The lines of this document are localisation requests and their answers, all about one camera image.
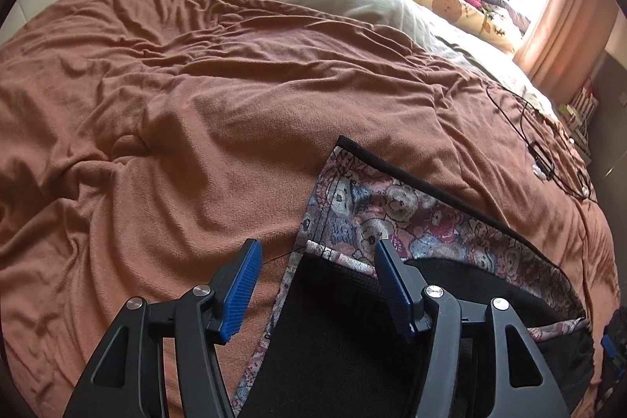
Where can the pink curtain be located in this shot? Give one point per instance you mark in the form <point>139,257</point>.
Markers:
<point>563,21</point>

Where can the red striped box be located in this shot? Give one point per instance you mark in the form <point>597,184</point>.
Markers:
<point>585,102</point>

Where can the brown blanket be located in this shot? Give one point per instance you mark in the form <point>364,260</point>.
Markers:
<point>196,104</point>

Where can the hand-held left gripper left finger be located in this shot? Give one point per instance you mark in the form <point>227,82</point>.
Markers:
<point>240,290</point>

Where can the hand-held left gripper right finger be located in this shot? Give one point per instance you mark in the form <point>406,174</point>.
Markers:
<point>392,286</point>

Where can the black pants with bear-print lining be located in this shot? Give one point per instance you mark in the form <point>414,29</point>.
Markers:
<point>392,202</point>

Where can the small white device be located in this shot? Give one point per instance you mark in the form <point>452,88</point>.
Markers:
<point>541,168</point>

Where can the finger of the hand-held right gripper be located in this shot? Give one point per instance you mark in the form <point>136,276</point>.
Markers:
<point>611,344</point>

